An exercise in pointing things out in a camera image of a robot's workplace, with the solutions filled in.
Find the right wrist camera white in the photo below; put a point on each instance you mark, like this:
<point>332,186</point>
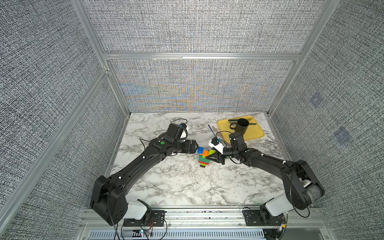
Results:
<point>217,145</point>

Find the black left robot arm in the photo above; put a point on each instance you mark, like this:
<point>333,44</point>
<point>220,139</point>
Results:
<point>109,193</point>

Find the orange lego brick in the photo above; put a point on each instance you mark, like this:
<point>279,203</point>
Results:
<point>205,153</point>

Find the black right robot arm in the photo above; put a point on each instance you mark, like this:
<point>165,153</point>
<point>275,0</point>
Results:
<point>301,186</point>

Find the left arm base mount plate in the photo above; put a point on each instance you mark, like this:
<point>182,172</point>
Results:
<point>152,218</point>

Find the blue lego brick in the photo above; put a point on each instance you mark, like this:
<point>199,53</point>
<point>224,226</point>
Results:
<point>200,150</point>

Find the red lego brick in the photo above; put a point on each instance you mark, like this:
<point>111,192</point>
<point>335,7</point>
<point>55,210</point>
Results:
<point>203,163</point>

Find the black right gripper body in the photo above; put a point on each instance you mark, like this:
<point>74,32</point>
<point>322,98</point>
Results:
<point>220,158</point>

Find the pink handled fork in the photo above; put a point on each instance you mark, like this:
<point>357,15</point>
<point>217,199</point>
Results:
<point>217,134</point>

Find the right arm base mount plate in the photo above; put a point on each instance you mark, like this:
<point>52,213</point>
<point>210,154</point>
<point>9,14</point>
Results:
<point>254,218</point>

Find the aluminium front rail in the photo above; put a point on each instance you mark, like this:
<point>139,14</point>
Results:
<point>179,217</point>

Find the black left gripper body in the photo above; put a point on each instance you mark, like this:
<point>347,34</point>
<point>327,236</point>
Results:
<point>184,147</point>

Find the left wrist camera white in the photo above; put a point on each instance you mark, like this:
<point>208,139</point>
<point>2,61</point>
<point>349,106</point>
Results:
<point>184,132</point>

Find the black mug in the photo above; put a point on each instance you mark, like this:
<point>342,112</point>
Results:
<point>239,128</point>

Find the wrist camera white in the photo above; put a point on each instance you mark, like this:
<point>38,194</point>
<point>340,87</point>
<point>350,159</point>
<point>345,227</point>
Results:
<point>217,145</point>
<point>184,132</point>

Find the yellow plastic tray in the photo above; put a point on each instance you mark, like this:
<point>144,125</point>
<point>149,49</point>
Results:
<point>253,131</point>

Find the green handled utensil on tray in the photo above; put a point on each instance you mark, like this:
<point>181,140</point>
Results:
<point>243,122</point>

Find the white slotted cable duct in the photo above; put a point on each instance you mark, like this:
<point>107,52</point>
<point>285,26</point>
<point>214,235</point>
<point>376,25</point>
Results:
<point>180,234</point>

